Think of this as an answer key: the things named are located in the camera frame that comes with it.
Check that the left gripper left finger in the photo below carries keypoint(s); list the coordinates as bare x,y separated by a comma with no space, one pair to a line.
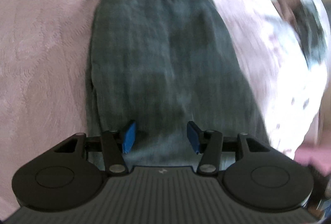
115,144

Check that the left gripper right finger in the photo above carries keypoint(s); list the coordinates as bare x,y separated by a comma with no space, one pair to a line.
207,143

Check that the dark green plaid shorts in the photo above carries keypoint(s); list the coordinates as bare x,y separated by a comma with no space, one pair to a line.
163,63

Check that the grey-blue crumpled garment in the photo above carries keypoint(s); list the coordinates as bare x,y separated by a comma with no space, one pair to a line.
311,33

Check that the pink and grey bedspread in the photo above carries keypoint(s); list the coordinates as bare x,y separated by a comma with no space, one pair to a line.
44,48

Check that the brown cloth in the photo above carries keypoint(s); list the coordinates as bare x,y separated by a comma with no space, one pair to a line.
286,8

